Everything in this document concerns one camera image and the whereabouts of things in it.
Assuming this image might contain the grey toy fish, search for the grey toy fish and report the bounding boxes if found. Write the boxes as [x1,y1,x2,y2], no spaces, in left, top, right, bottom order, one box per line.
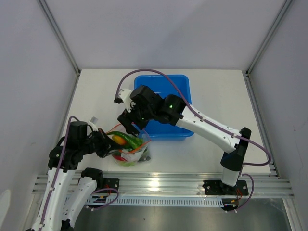
[141,148,151,161]

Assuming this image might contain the clear orange zip bag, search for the clear orange zip bag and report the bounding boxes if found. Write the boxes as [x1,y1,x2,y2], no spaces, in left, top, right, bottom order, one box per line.
[106,124,151,165]

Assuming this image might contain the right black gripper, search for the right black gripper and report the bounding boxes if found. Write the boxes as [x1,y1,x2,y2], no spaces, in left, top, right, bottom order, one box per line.
[118,102,155,137]

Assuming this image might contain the green chili pepper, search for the green chili pepper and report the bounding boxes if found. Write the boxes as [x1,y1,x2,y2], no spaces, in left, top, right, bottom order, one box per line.
[107,131,133,149]

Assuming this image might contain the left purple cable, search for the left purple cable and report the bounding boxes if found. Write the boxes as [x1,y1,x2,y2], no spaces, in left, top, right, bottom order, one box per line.
[38,115,120,231]

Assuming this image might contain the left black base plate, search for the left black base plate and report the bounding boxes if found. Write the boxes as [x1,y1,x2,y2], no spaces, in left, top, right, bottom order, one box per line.
[103,178,120,196]

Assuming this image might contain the aluminium front rail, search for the aluminium front rail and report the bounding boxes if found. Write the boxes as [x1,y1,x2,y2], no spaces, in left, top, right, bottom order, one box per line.
[103,172,294,198]

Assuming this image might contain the right aluminium frame post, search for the right aluminium frame post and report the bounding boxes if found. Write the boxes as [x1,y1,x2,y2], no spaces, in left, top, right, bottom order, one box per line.
[244,0,295,75]

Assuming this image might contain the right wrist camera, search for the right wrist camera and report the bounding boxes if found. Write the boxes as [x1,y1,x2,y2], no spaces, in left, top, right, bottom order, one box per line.
[113,85,164,113]

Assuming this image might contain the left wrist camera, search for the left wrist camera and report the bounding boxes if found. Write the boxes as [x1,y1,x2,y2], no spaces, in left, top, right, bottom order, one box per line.
[88,116,99,131]

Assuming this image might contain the white slotted cable duct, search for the white slotted cable duct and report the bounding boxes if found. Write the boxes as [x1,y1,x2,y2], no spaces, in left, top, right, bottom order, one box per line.
[40,196,224,207]

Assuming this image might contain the red chili pepper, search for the red chili pepper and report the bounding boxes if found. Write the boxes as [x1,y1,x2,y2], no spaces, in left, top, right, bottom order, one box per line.
[112,155,126,161]

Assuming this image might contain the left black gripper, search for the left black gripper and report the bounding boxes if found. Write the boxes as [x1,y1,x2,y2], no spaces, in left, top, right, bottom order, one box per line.
[80,127,123,158]

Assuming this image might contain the blue plastic bin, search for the blue plastic bin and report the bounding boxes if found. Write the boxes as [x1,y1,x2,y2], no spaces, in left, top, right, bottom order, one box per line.
[134,74,194,141]

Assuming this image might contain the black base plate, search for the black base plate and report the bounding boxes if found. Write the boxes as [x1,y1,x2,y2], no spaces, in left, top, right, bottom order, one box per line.
[103,178,120,196]
[203,180,249,196]

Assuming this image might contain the left aluminium frame post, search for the left aluminium frame post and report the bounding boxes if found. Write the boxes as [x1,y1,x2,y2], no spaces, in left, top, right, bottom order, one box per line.
[37,0,81,75]

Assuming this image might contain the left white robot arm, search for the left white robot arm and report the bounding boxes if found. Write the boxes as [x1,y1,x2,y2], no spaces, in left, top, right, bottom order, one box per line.
[31,121,121,231]

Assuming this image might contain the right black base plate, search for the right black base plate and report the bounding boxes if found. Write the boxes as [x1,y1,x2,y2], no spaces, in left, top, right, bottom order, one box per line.
[203,180,249,196]

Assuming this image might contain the aluminium frame post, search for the aluminium frame post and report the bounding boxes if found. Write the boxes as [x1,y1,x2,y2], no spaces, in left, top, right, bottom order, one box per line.
[37,0,81,75]
[244,0,295,75]

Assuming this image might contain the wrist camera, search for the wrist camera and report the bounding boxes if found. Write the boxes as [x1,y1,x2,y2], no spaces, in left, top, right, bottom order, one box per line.
[88,116,99,131]
[113,85,164,113]

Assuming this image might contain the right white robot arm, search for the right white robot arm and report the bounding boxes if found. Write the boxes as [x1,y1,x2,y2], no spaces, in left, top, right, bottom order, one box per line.
[114,89,251,194]

